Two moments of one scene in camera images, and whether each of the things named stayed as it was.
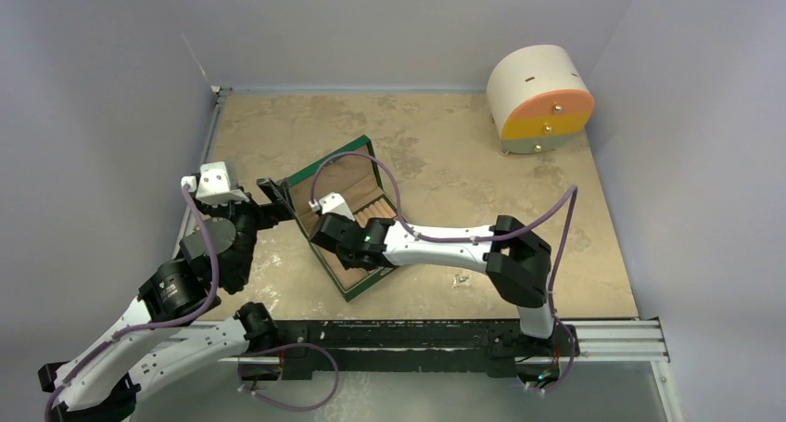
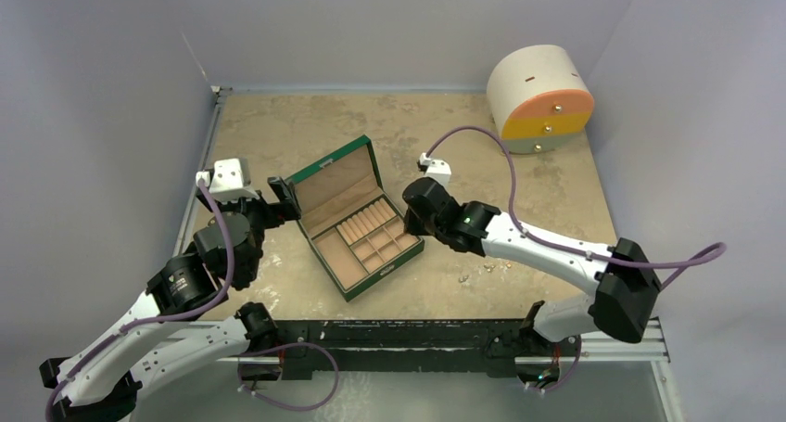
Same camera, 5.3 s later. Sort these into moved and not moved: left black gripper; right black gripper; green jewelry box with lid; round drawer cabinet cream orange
Moved: right black gripper
Not moved: green jewelry box with lid; round drawer cabinet cream orange; left black gripper
